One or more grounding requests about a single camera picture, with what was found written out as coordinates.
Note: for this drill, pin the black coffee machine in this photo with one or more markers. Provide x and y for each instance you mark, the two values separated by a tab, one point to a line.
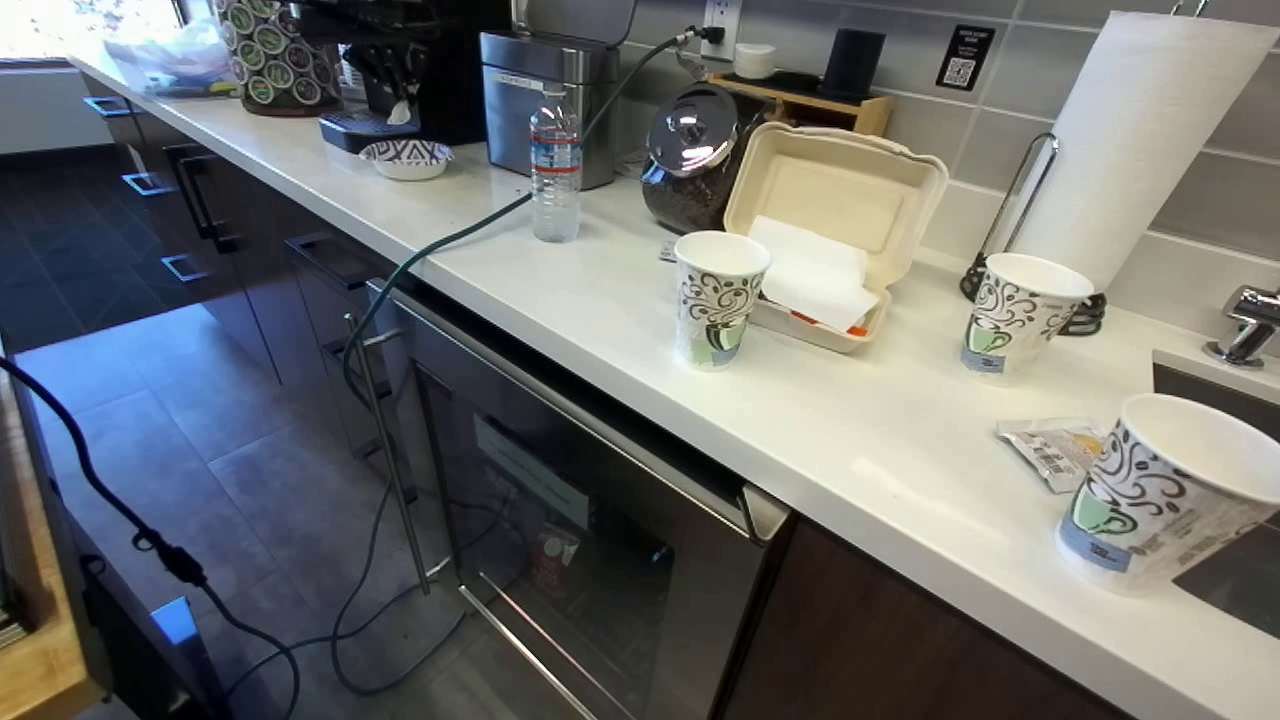
464	74

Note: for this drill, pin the stainless steel box appliance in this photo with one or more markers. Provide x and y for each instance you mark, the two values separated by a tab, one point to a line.
526	102

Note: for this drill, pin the dark drawer cabinet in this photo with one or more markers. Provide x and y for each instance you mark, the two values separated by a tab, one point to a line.
253	252

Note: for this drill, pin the black equipment box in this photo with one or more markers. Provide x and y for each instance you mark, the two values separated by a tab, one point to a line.
142	641

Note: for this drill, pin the white paper towel roll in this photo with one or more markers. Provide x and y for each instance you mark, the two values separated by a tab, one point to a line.
1146	135

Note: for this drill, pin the white wall outlet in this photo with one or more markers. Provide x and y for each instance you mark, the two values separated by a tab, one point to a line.
720	19

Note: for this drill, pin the dark sink basin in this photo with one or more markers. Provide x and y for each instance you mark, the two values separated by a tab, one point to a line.
1241	575

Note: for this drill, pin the stainless steel dishwasher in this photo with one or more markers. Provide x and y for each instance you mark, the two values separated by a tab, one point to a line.
586	533

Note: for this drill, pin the beige clamshell takeout container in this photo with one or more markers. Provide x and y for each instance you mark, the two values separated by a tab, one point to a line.
840	183

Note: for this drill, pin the white paper napkin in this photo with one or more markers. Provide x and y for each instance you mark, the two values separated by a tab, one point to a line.
815	275

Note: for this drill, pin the black wall sign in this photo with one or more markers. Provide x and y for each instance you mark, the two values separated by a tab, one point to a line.
965	58

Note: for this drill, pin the clear plastic water bottle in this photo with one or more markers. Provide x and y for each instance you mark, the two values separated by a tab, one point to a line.
557	164

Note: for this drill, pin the chrome faucet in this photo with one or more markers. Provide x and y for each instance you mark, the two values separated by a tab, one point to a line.
1248	323

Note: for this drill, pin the circle patterned pod holder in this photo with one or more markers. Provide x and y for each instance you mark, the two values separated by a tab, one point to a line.
266	64

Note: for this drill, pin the light wooden table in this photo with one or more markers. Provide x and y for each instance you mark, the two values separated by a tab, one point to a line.
32	654

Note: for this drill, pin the short patterned paper cup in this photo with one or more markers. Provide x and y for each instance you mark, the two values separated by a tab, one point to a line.
1022	311

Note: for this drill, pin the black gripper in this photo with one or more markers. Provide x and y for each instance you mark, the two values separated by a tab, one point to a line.
386	62

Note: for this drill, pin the dark brown cabinet door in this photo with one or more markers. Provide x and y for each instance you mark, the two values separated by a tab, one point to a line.
882	641

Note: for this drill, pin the slim patterned paper cup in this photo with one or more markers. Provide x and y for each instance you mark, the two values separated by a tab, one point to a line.
720	287

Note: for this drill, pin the wooden wall shelf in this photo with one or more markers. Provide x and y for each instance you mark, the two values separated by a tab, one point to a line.
815	102

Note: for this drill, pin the large patterned paper cup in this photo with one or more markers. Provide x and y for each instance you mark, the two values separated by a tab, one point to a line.
1166	492

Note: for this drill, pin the clear plastic bag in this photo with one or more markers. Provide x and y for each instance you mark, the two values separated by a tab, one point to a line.
167	62

